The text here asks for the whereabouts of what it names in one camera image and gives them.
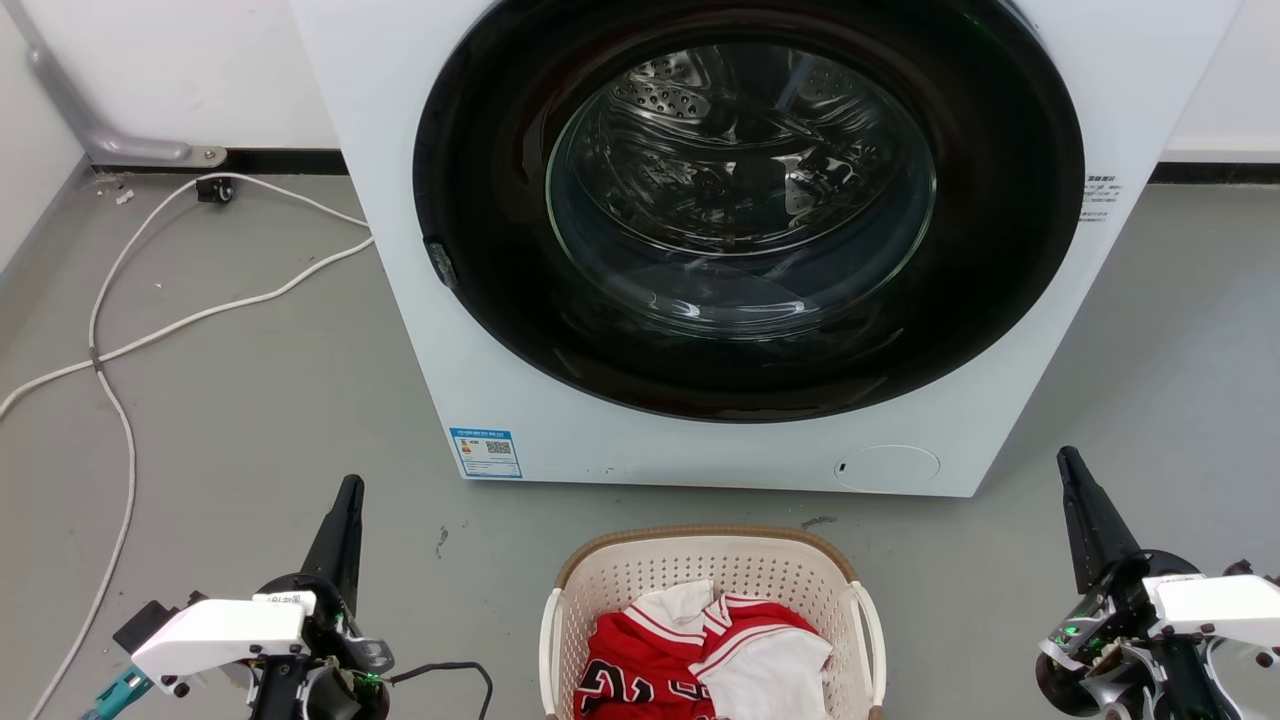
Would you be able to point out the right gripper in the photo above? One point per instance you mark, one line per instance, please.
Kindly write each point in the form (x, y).
(1110, 620)

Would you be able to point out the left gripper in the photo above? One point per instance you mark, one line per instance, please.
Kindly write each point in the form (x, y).
(325, 620)

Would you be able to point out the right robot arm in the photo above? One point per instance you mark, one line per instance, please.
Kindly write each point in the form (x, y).
(1180, 685)

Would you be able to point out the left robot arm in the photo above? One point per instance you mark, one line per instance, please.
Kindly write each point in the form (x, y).
(300, 695)

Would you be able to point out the beige plastic laundry basket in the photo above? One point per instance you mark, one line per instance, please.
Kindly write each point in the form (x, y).
(700, 563)

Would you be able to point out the blue energy label sticker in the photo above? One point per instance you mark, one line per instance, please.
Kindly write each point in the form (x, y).
(485, 453)

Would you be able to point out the round white filter cover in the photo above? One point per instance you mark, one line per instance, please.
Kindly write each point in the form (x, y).
(887, 469)

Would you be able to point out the white front-load washing machine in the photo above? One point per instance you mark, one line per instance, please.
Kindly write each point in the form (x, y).
(480, 380)

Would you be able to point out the teal plastic connector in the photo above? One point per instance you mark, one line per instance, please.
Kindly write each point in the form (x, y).
(112, 694)

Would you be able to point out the red basketball jersey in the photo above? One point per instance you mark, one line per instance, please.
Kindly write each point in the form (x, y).
(632, 662)

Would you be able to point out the small printed text sticker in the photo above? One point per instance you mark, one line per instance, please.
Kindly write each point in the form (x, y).
(1099, 198)

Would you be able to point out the white garment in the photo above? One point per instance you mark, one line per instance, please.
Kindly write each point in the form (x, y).
(770, 682)

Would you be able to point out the black round glass washer door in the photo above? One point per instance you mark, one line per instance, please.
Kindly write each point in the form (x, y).
(490, 210)

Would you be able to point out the steel washer drum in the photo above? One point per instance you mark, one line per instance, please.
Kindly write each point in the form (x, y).
(740, 170)

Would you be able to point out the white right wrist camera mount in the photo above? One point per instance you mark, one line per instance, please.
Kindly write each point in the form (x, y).
(1215, 603)

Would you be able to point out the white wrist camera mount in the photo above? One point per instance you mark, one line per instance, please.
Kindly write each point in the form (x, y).
(215, 638)
(1215, 603)

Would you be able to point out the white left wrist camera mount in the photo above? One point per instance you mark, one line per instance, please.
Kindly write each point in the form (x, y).
(215, 638)

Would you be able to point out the small black camera box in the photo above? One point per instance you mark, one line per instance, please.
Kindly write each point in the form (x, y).
(145, 622)

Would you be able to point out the metal pipe bracket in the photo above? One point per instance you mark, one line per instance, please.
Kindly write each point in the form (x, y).
(207, 155)

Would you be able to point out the grey wall pipe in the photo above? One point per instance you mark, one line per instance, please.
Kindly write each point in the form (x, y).
(62, 103)

